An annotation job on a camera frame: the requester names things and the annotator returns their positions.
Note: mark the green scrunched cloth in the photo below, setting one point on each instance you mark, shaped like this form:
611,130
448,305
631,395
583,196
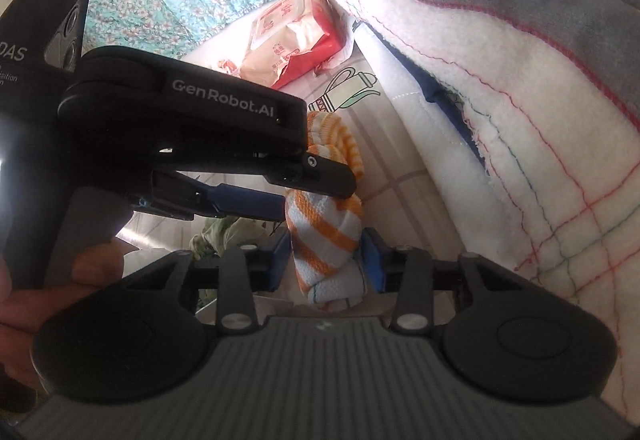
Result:
225,232

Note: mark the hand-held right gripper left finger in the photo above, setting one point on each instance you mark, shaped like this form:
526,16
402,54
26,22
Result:
277,262

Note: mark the red wet wipes pack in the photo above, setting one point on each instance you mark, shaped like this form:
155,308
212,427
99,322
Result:
295,35

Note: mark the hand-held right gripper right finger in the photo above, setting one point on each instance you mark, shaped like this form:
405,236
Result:
372,262

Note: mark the person's left hand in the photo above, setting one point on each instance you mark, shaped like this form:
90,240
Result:
30,315

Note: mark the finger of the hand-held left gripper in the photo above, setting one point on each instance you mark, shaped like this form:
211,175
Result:
245,202
215,120

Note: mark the white fleece blanket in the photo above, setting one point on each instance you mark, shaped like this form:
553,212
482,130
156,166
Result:
500,95

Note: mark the orange white striped sock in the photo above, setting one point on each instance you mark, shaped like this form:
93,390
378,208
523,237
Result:
325,230

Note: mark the white quilted mattress pad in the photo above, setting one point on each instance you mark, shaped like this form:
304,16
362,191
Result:
430,160

